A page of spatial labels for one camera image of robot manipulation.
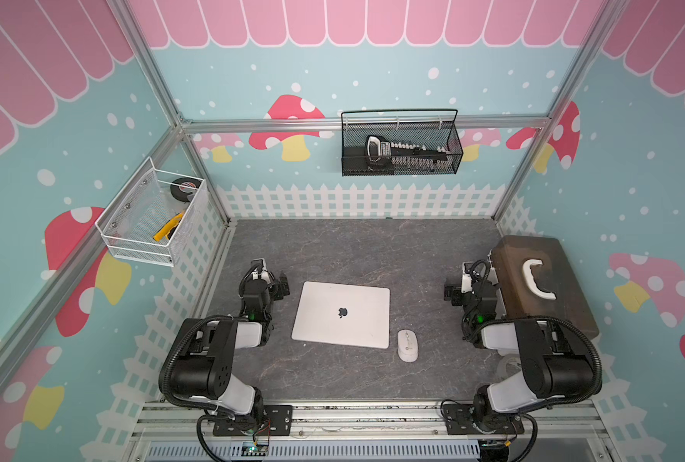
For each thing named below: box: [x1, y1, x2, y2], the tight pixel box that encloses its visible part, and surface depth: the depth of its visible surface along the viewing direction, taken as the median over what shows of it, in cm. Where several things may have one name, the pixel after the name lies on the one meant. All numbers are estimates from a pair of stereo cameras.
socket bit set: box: [365, 134, 452, 170], surface depth 91 cm
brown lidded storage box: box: [490, 234, 600, 340], surface depth 82 cm
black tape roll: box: [170, 177, 202, 203], surface depth 82 cm
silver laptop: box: [290, 281, 391, 350], surface depth 95 cm
